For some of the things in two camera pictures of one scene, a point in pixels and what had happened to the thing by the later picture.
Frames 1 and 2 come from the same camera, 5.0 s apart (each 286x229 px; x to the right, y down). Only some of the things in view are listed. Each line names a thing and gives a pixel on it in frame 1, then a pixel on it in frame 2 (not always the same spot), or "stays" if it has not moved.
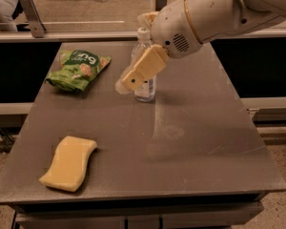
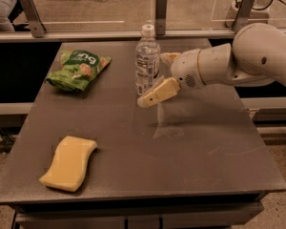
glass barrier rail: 98,35 stays
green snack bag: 76,69 stays
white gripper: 172,29 → 185,69
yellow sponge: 70,163 stays
